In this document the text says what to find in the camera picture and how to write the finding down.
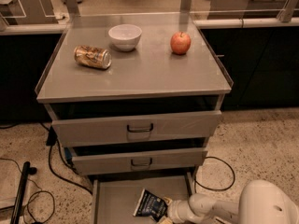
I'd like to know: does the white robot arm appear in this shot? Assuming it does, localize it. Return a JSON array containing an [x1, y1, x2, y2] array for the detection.
[[158, 180, 299, 224]]

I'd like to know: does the top grey drawer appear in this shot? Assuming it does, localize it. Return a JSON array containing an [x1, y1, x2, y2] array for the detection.
[[52, 110, 221, 147]]

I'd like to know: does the thin black looped cable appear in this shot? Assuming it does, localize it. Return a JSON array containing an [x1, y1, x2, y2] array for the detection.
[[0, 157, 56, 224]]

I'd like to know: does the black cable left floor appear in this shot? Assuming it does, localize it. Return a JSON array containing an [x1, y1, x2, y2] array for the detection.
[[39, 122, 93, 196]]

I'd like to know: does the black cable floor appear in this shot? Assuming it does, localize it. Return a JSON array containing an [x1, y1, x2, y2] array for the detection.
[[193, 156, 236, 203], [39, 122, 93, 196]]

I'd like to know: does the grey drawer cabinet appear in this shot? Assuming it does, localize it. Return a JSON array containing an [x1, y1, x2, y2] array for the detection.
[[36, 13, 232, 162]]

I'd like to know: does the white horizontal rail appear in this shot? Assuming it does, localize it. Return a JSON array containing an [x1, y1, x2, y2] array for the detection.
[[0, 17, 299, 35]]

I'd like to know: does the red apple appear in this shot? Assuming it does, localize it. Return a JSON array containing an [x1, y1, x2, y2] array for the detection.
[[170, 32, 192, 55]]

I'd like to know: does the grey background cabinet left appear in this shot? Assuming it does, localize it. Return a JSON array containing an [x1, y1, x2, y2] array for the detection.
[[0, 0, 57, 25]]

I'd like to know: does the grey background desk right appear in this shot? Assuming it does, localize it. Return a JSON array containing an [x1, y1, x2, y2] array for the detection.
[[208, 0, 287, 20]]

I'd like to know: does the black cable right floor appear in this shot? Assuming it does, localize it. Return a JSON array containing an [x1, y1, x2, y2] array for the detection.
[[193, 156, 236, 203]]

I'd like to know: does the blue chip bag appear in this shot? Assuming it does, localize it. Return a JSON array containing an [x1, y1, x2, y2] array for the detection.
[[133, 189, 168, 222]]

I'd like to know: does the white ceramic bowl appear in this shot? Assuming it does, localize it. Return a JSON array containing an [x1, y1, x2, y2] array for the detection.
[[108, 24, 142, 51]]

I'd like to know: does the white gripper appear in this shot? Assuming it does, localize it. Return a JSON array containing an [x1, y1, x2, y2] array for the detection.
[[157, 197, 192, 224]]

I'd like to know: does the gold soda can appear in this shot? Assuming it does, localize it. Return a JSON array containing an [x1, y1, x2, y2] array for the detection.
[[74, 45, 112, 70]]

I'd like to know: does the black floor stand bar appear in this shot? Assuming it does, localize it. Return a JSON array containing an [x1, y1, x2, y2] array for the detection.
[[10, 161, 36, 224]]

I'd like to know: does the middle grey drawer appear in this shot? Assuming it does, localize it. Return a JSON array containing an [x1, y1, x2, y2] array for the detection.
[[72, 147, 207, 175]]

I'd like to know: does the grey drawer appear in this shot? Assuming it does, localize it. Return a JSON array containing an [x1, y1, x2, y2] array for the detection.
[[90, 170, 194, 224], [72, 147, 207, 175], [52, 110, 221, 147]]

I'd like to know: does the bottom grey drawer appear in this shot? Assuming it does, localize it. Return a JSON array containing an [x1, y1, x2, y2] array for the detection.
[[90, 170, 194, 224]]

